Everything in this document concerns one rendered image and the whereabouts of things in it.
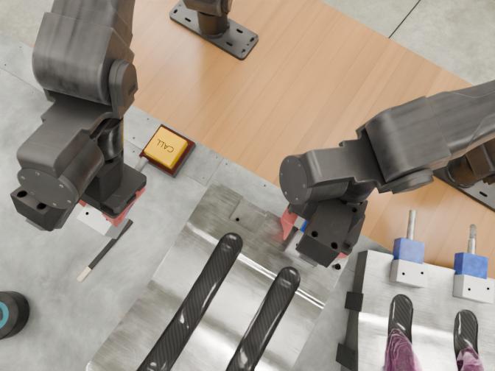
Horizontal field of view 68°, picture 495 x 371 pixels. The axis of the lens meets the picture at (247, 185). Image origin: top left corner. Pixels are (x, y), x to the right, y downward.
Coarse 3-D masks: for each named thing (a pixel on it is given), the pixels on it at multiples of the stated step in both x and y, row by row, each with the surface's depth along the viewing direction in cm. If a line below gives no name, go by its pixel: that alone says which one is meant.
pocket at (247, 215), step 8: (240, 200) 63; (240, 208) 64; (248, 208) 64; (256, 208) 63; (232, 216) 64; (240, 216) 64; (248, 216) 64; (256, 216) 64; (264, 216) 64; (240, 224) 63; (248, 224) 63; (256, 224) 63; (256, 232) 63
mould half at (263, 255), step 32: (224, 192) 62; (192, 224) 61; (224, 224) 61; (192, 256) 60; (256, 256) 59; (288, 256) 59; (160, 288) 58; (224, 288) 58; (256, 288) 58; (320, 288) 58; (128, 320) 55; (160, 320) 56; (224, 320) 57; (288, 320) 57; (96, 352) 52; (128, 352) 52; (192, 352) 55; (224, 352) 56; (288, 352) 56
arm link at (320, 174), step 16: (352, 144) 41; (368, 144) 42; (288, 160) 41; (304, 160) 39; (320, 160) 38; (336, 160) 39; (352, 160) 40; (368, 160) 41; (288, 176) 42; (304, 176) 39; (320, 176) 38; (336, 176) 38; (352, 176) 39; (368, 176) 40; (416, 176) 37; (288, 192) 42; (304, 192) 40; (320, 192) 40; (336, 192) 42; (384, 192) 41; (400, 192) 39
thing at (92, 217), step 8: (144, 160) 58; (136, 168) 57; (88, 208) 54; (80, 216) 53; (88, 216) 53; (96, 216) 53; (88, 224) 53; (96, 224) 53; (104, 224) 53; (120, 224) 56; (104, 232) 53; (112, 232) 55; (120, 232) 58
